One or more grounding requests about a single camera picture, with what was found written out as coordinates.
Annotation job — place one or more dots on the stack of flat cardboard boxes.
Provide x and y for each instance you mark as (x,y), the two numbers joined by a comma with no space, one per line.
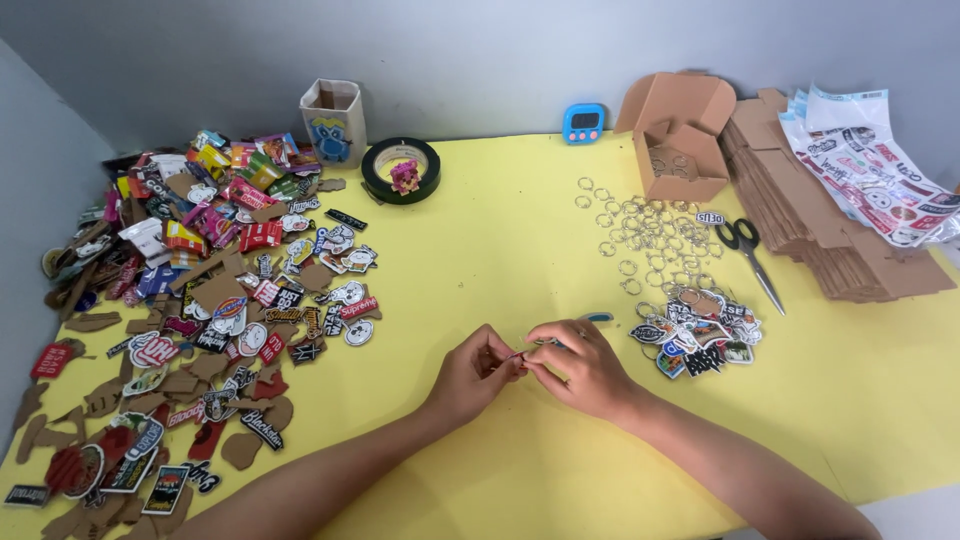
(810,217)

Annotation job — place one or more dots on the small white oval sticker tag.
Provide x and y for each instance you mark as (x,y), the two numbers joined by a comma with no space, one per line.
(709,218)

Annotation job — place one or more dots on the open brown cardboard box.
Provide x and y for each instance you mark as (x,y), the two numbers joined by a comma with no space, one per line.
(679,142)

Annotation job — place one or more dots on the pile of plastic sticker sheets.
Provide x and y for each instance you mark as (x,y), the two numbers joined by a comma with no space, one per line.
(870,165)

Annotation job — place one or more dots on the heap of sticker cardboard tags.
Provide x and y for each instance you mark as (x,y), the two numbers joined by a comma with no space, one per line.
(195,300)

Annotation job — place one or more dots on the cardboard cup with blue owl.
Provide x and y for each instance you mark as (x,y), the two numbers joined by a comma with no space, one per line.
(334,124)

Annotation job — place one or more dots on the key rings inside box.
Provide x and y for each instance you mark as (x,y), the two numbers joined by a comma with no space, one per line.
(667,165)

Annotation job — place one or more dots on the pink pixel block figure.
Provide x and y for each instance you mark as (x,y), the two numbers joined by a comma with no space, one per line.
(406,177)

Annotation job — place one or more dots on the yellow table cover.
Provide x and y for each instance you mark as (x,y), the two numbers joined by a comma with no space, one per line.
(495,247)

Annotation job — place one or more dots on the person's right hand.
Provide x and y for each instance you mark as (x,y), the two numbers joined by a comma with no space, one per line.
(592,375)

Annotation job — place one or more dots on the person's left hand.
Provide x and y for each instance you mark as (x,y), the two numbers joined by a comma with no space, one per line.
(465,382)

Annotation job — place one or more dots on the pile of metal key rings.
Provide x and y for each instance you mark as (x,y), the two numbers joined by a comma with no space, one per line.
(656,240)

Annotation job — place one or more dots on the blue digital timer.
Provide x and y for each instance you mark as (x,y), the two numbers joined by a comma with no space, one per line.
(583,123)

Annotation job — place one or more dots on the black tape roll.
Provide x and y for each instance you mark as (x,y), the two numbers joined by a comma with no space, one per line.
(382,180)

